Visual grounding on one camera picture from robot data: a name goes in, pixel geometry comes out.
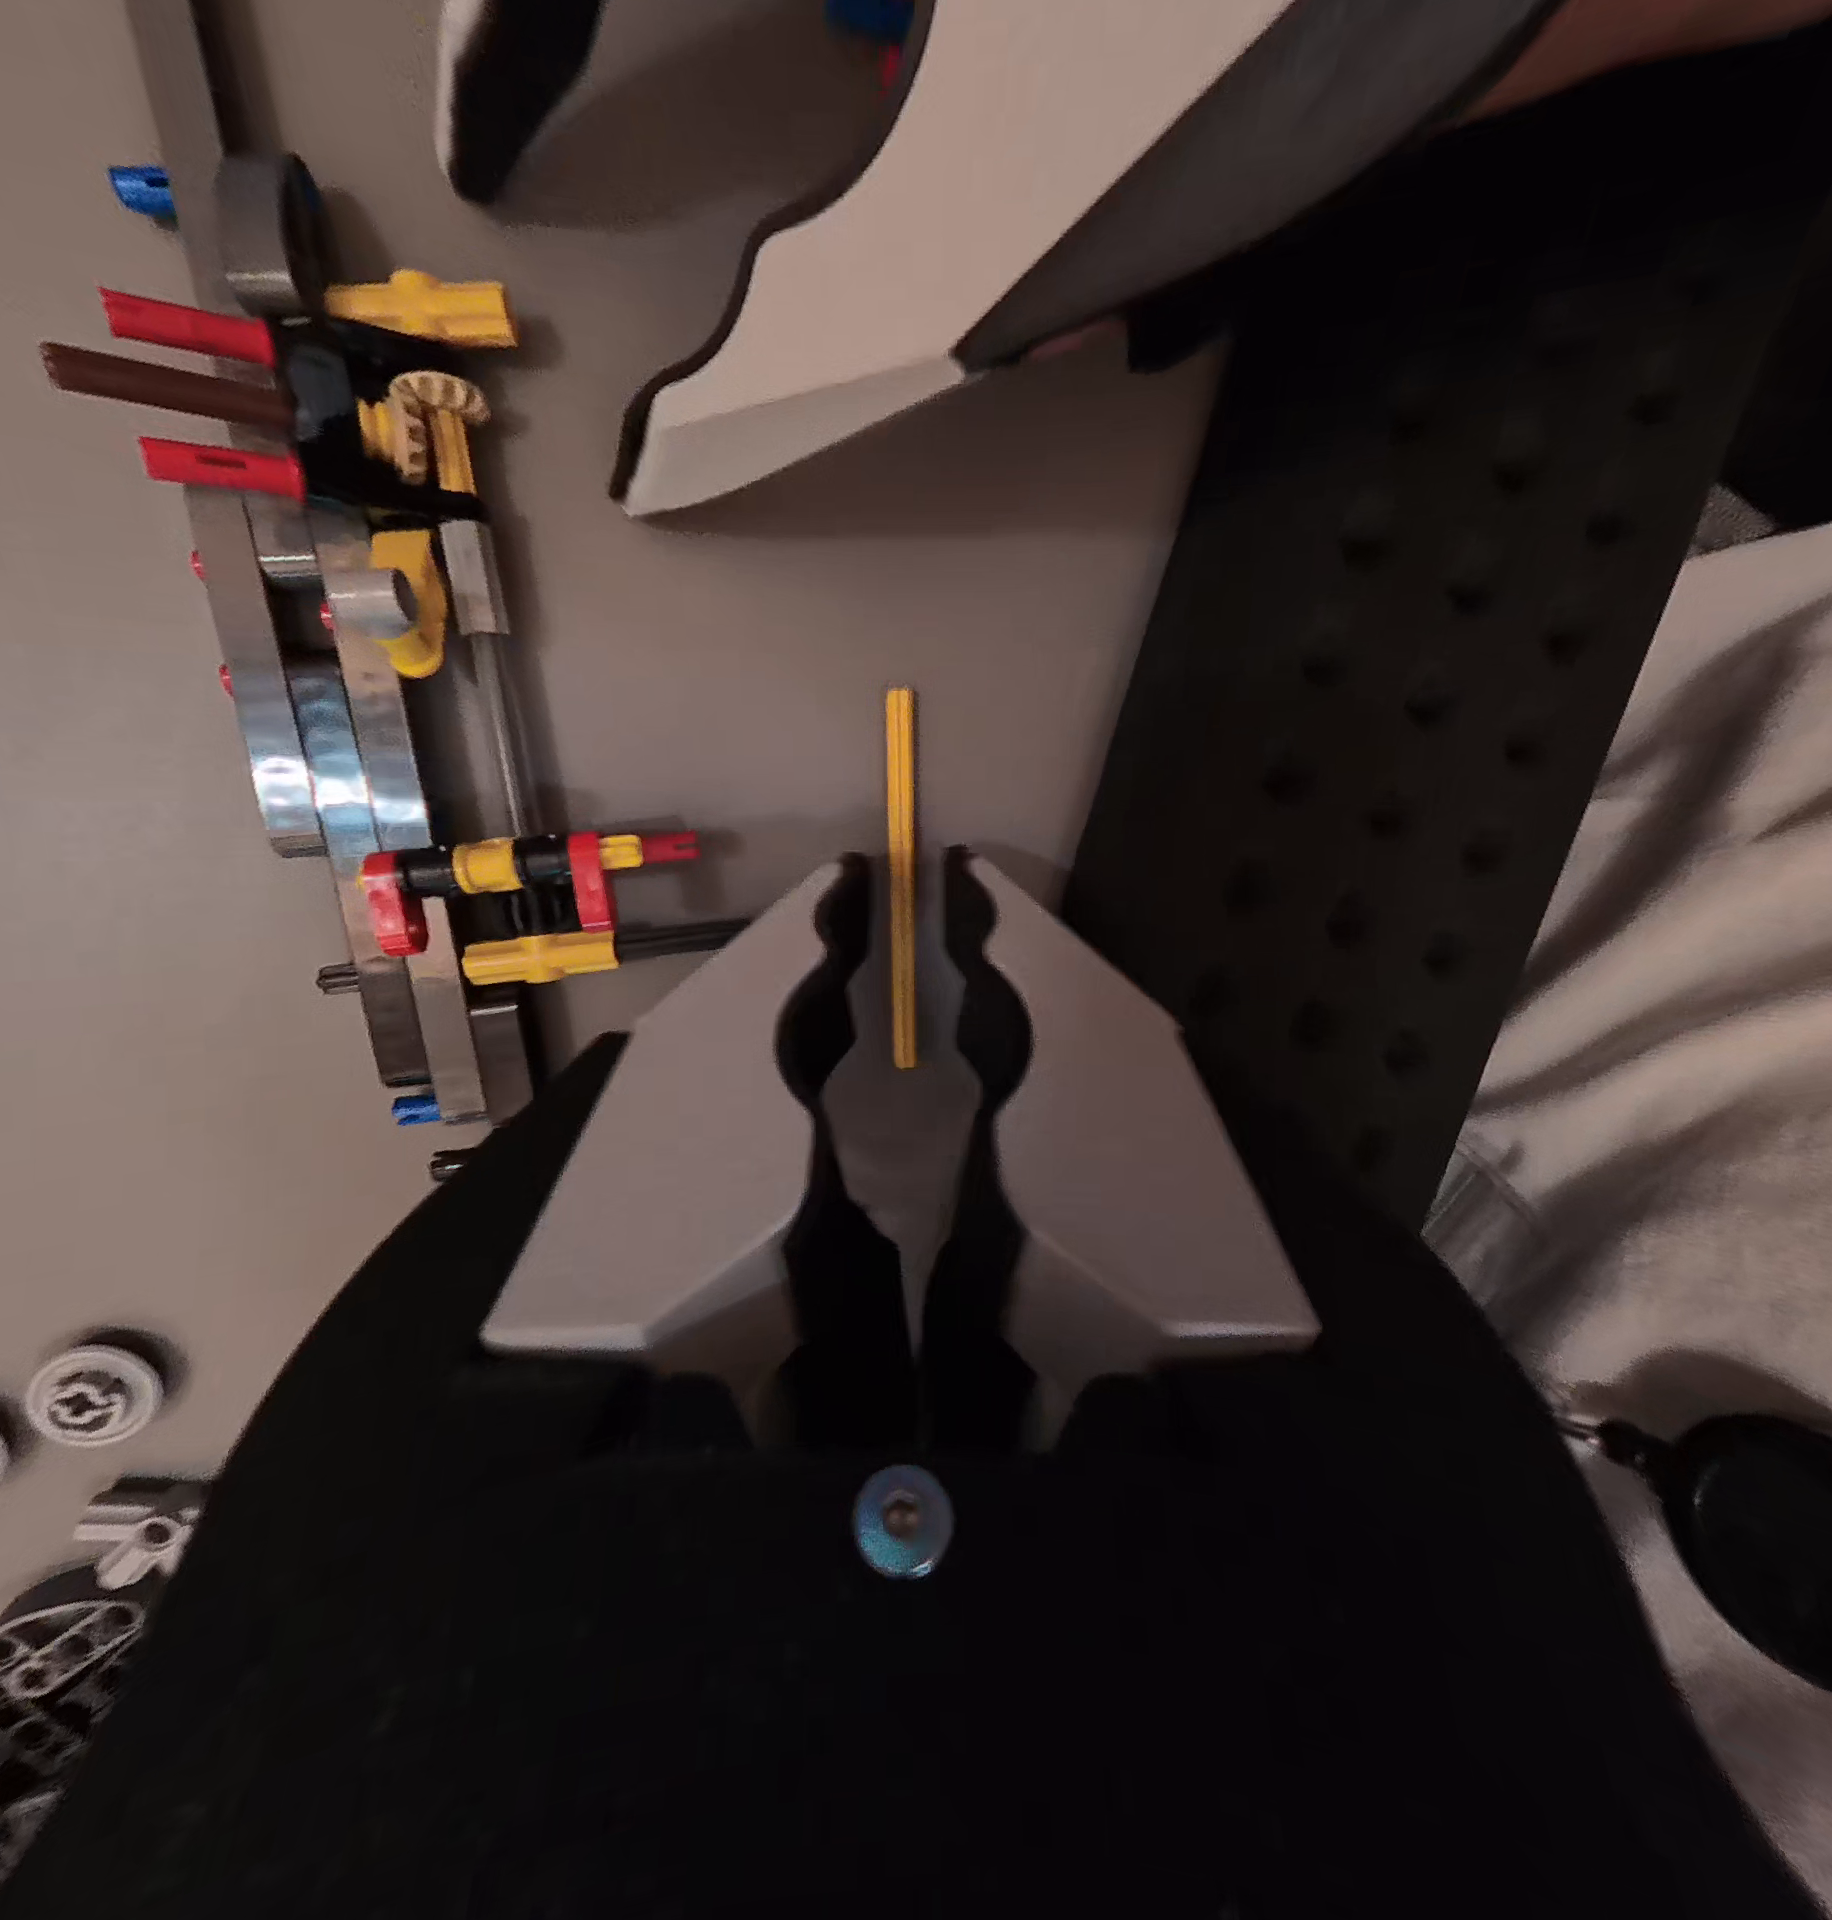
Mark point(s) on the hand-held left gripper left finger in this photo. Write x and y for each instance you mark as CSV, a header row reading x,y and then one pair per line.
x,y
647,1185

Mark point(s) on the grey lego beam assembly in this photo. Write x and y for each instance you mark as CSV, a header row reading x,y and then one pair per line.
x,y
355,721

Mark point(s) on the long yellow lego axle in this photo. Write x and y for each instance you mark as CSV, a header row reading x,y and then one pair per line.
x,y
902,871

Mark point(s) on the black perforated panel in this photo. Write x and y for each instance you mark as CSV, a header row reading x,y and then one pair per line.
x,y
1381,675

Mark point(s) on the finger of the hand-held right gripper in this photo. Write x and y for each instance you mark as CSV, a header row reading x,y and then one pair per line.
x,y
1005,181
705,91

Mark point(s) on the person's right hand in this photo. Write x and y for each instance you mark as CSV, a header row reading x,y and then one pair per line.
x,y
1680,46

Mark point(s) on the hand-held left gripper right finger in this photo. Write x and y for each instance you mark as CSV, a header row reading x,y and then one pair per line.
x,y
1156,1185

